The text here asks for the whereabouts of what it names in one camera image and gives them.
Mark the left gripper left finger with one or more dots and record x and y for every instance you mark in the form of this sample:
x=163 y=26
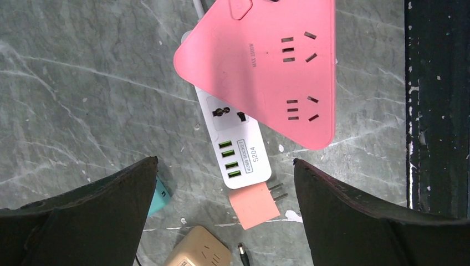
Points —
x=100 y=223

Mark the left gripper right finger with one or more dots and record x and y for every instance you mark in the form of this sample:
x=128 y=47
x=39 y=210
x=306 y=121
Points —
x=347 y=226

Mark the white power strip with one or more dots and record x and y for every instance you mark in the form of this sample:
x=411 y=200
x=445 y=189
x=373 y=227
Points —
x=237 y=142

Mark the pink triangular power strip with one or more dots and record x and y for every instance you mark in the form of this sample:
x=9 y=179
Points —
x=272 y=60

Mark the salmon cube plug adapter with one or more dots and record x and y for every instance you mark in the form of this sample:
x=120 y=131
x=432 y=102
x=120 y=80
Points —
x=254 y=204

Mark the teal cube adapter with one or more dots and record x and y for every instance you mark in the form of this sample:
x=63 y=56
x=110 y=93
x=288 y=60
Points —
x=160 y=198

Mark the tan cube socket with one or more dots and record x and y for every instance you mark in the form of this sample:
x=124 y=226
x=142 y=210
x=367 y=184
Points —
x=199 y=248

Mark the black power adapter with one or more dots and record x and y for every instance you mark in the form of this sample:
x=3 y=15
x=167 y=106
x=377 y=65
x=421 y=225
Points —
x=243 y=255

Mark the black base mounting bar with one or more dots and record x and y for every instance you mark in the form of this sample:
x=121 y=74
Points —
x=437 y=106

